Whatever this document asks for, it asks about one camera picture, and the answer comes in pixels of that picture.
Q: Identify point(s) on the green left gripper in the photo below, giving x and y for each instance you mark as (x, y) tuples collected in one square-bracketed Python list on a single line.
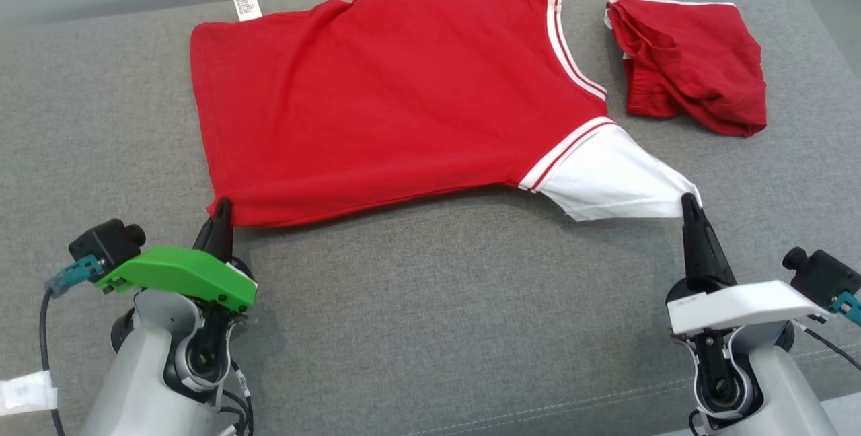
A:
[(181, 274)]

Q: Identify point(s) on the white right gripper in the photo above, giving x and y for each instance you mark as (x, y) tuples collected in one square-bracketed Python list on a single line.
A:
[(740, 305)]

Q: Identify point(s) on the red white sports shorts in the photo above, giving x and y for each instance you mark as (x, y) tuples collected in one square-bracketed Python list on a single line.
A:
[(699, 66)]

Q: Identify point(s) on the red white basketball jersey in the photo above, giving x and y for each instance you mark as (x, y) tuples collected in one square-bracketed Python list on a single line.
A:
[(370, 99)]

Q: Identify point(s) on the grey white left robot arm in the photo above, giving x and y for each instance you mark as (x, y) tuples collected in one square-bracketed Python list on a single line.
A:
[(134, 382)]

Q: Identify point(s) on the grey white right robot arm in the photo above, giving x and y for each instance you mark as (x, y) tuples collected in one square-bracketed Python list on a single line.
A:
[(780, 389)]

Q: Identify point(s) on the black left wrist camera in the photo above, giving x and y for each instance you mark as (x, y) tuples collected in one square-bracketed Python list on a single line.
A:
[(104, 244)]

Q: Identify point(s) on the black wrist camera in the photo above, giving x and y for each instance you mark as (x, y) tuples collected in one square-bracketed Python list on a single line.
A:
[(827, 274), (104, 244)]

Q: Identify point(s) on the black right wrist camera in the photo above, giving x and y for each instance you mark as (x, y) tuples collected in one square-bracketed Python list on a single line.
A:
[(827, 274)]

